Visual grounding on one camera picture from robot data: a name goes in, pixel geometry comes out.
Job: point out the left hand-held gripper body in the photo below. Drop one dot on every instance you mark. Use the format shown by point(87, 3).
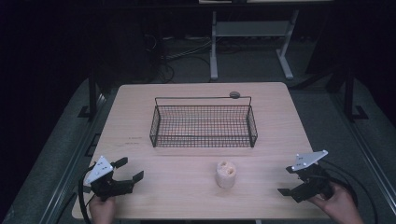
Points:
point(102, 183)

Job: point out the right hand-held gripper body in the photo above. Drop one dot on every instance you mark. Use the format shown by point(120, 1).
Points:
point(313, 182)

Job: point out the person's left hand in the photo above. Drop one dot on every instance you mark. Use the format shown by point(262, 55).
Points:
point(102, 211)

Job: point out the person's right hand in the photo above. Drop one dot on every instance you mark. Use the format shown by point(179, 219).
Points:
point(341, 207)

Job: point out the small grey round stone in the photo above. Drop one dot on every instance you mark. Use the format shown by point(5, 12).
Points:
point(234, 95)

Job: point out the aluminium rail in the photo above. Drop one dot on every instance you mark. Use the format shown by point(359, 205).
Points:
point(73, 161)
point(367, 149)

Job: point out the black metal post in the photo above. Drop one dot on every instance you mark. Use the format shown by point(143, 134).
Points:
point(92, 93)
point(349, 93)

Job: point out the white metal desk frame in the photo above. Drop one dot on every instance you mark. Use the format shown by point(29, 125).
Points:
point(213, 46)

